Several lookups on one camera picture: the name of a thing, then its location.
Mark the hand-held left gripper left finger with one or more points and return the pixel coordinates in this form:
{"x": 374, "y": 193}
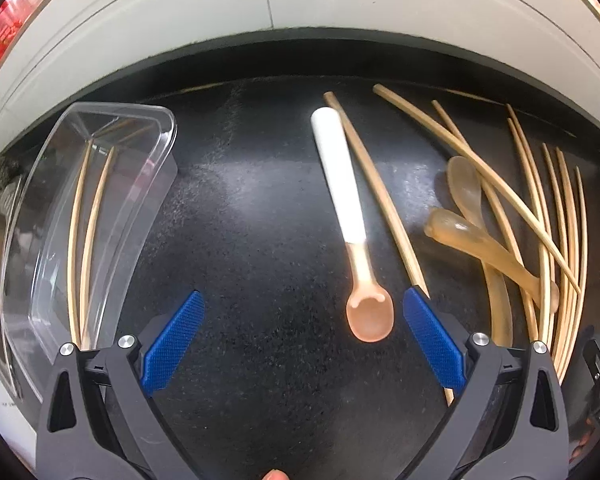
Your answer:
{"x": 175, "y": 340}

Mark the translucent amber spoon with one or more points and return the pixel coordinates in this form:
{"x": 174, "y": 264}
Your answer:
{"x": 445, "y": 230}
{"x": 464, "y": 180}

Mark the person's left hand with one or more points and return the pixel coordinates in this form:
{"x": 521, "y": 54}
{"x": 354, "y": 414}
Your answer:
{"x": 273, "y": 475}

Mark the steel wool scrubber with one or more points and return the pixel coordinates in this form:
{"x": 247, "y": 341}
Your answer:
{"x": 6, "y": 169}

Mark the thin wooden chopstick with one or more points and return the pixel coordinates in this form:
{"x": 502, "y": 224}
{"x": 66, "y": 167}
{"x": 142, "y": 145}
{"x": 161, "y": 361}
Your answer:
{"x": 92, "y": 240}
{"x": 77, "y": 240}
{"x": 380, "y": 197}

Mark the pile of wooden chopsticks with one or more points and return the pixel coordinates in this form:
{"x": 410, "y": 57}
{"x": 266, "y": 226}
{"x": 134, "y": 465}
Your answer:
{"x": 562, "y": 330}

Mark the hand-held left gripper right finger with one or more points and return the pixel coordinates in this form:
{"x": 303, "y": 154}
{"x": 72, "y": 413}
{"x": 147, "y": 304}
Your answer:
{"x": 432, "y": 340}

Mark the clear plastic container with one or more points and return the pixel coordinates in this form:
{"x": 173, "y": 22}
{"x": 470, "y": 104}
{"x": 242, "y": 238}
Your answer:
{"x": 130, "y": 185}

